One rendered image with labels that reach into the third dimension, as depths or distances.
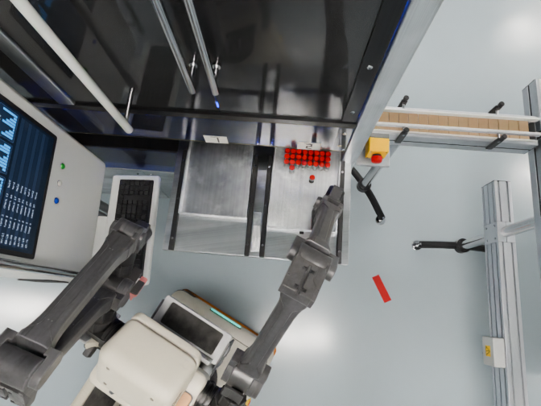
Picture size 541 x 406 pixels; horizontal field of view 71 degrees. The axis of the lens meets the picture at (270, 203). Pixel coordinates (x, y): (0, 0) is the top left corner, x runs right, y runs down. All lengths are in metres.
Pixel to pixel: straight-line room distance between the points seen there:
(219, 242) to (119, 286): 0.47
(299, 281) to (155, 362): 0.40
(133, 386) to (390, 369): 1.68
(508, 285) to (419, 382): 0.78
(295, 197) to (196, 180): 0.40
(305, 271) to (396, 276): 1.64
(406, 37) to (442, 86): 2.02
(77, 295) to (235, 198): 0.77
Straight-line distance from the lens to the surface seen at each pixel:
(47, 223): 1.40
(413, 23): 0.89
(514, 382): 2.04
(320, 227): 0.96
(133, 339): 1.01
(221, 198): 1.49
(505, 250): 2.05
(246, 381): 1.05
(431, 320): 2.47
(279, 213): 1.46
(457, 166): 2.71
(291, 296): 0.79
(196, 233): 1.48
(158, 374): 0.98
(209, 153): 1.56
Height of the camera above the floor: 2.30
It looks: 75 degrees down
